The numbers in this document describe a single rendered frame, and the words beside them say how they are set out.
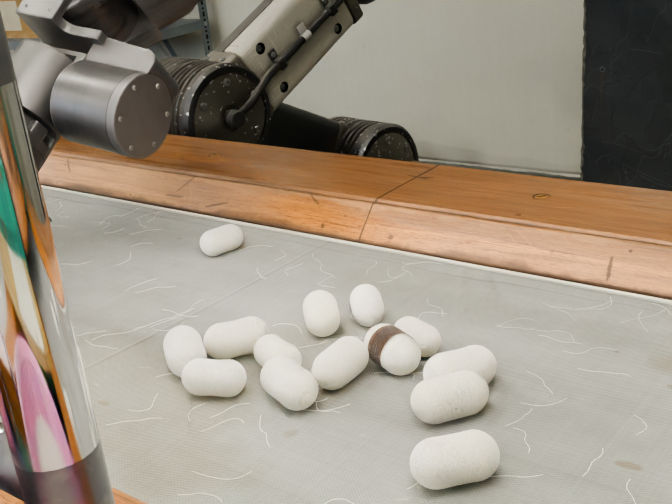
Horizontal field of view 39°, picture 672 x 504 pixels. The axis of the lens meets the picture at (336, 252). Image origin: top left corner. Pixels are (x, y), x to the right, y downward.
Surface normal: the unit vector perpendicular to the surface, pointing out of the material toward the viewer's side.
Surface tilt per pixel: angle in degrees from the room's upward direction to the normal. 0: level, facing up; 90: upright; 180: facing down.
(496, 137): 89
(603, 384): 0
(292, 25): 90
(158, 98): 98
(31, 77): 52
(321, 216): 45
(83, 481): 90
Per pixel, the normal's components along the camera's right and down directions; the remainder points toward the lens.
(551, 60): -0.59, 0.35
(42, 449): 0.12, 0.36
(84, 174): -0.50, -0.40
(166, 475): -0.11, -0.92
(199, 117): 0.68, 0.19
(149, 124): 0.85, 0.25
